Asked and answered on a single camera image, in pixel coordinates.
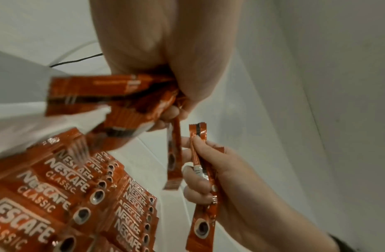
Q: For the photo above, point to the person's left hand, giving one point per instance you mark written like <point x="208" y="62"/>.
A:
<point x="180" y="37"/>

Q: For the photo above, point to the person's right hand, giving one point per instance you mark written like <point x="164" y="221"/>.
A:
<point x="258" y="209"/>

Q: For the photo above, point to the white plastic tray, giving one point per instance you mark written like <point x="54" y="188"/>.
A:
<point x="167" y="221"/>

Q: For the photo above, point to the bunch of Nescafe sachets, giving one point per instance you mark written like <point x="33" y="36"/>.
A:
<point x="86" y="88"/>

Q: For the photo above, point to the pile of red Nescafe sachets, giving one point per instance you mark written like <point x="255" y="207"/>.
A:
<point x="55" y="192"/>

